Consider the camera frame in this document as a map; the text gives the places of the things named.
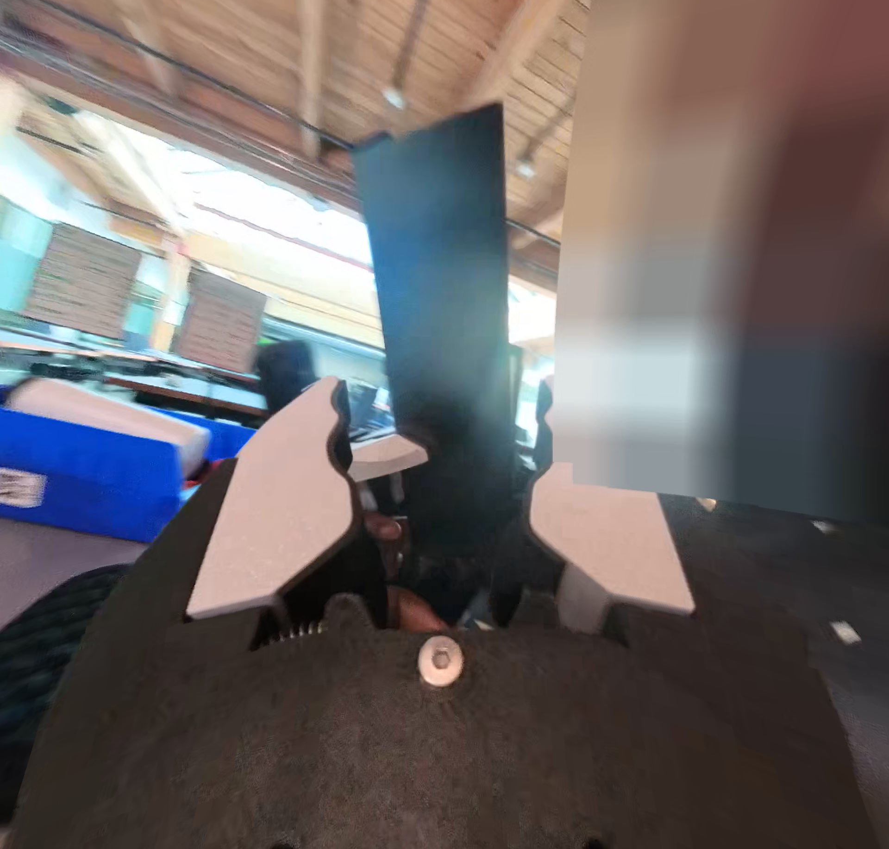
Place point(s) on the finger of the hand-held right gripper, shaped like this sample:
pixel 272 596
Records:
pixel 389 456

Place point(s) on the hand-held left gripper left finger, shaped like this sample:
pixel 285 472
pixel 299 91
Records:
pixel 278 515

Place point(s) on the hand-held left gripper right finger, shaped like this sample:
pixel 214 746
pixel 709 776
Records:
pixel 611 550

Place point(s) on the black rectangular plate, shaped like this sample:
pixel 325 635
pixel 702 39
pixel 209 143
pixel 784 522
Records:
pixel 437 272

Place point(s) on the blue plastic bin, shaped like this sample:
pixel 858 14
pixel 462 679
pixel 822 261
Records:
pixel 83 494

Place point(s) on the person's left hand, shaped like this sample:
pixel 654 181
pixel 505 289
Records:
pixel 417 613

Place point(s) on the person's right hand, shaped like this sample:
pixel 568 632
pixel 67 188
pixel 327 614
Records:
pixel 385 533

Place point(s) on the white paper roll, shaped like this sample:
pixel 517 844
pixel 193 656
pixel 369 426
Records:
pixel 104 415

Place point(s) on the black framed whiteboard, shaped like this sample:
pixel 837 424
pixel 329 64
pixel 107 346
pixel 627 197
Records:
pixel 83 279
pixel 222 321

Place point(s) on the black printed shirt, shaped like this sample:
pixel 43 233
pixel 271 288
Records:
pixel 854 585

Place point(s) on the black quilted cushion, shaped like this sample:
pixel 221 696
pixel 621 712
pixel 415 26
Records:
pixel 41 654

